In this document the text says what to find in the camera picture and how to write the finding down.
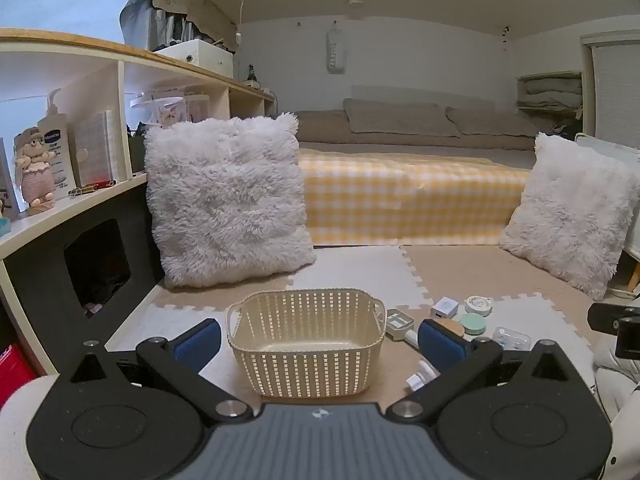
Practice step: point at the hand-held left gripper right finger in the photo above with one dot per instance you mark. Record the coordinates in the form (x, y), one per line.
(440, 346)

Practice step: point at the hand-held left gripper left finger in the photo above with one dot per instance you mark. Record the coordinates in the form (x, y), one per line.
(197, 344)

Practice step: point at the round wooden lid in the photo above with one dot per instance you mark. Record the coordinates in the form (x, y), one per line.
(456, 329)

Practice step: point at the white square charger box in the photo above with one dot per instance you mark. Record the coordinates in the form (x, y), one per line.
(444, 307)

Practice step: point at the grey plastic tray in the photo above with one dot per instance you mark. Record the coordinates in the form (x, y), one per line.
(397, 322)

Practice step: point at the clear plastic case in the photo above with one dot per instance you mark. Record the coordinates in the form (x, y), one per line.
(510, 337)

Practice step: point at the cream plastic woven basket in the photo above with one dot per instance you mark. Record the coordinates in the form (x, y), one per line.
(300, 340)

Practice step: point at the green round container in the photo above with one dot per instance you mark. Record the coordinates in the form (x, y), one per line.
(472, 324)

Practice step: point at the white plastic hook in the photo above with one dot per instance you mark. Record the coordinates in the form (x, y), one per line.
(417, 380)

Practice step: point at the white foam mat tile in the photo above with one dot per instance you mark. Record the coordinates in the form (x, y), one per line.
(150, 322)
(360, 270)
(540, 320)

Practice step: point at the person's white jacket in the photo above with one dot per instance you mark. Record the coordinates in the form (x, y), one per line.
(615, 385)

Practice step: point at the round white tin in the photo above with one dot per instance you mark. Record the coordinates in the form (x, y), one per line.
(479, 305)

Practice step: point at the dark cloth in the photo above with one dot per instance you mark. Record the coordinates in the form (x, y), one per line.
(100, 270)

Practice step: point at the small fluffy white pillow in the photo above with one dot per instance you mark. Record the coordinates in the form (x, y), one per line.
(565, 220)

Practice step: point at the large fluffy white pillow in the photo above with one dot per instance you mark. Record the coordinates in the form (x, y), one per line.
(225, 200)

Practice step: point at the yellow checked blanket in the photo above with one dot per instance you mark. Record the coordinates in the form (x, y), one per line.
(400, 200)

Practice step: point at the red pen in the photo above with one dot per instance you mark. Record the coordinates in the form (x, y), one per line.
(102, 184)

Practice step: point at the red box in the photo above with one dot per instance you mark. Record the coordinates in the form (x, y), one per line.
(12, 370)

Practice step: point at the white wooden shelf unit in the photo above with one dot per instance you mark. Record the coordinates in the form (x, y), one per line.
(60, 212)

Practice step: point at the beige mattress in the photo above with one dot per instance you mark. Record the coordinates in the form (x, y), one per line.
(502, 158)

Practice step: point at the dark bag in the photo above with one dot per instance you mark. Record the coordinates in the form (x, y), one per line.
(136, 152)

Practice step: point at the checked notebook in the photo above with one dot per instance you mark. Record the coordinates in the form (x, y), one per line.
(97, 150)

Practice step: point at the beige bed pillow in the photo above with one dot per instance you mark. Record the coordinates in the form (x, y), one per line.
(400, 117)

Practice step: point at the white door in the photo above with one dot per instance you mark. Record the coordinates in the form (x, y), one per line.
(615, 95)

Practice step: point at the clear plastic container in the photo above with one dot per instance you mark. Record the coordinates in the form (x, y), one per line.
(170, 110)

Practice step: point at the crochet doll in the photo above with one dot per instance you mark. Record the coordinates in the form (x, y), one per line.
(35, 170)

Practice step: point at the white lotion pump bottle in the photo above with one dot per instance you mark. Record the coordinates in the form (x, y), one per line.
(55, 150)

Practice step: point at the beige folded bedding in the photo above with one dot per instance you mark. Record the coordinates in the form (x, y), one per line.
(320, 127)

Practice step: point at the stack of folded blankets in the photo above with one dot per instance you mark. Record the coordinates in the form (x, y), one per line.
(550, 90)

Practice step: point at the dark glass bottle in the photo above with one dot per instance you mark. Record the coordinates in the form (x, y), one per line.
(251, 76)

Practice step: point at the white storage box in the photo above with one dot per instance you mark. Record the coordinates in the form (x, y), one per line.
(200, 57)

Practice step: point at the white hanging pouch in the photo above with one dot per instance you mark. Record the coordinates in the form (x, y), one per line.
(335, 52)

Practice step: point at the dark hanging clothes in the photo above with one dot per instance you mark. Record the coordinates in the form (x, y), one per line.
(140, 25)

